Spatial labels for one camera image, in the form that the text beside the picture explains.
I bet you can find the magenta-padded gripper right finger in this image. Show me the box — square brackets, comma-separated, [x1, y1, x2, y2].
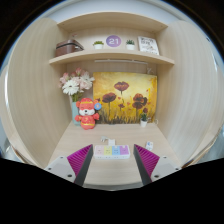
[133, 143, 183, 186]

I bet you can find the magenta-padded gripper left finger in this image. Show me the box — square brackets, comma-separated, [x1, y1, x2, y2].
[44, 143, 94, 187]

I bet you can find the small plant in white pot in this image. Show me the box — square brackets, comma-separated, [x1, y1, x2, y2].
[139, 113, 149, 128]

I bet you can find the white pastel-coloured power strip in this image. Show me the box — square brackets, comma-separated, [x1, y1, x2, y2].
[93, 144, 131, 160]

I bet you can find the white plug adapter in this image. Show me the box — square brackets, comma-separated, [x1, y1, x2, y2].
[100, 135, 116, 146]

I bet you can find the teal vase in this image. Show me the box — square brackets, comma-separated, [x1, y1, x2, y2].
[70, 100, 82, 127]

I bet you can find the red plush toy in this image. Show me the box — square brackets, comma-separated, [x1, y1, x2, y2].
[74, 97, 102, 131]

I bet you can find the pink and white flower bouquet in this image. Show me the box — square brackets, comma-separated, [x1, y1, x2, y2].
[59, 67, 96, 103]

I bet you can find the yellow poppy painting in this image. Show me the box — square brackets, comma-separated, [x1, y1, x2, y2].
[92, 71, 158, 125]

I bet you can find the white light bar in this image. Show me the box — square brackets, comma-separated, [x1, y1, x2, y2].
[93, 58, 149, 65]

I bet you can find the wooden shelf unit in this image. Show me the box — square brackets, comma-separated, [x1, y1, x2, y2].
[48, 12, 176, 66]

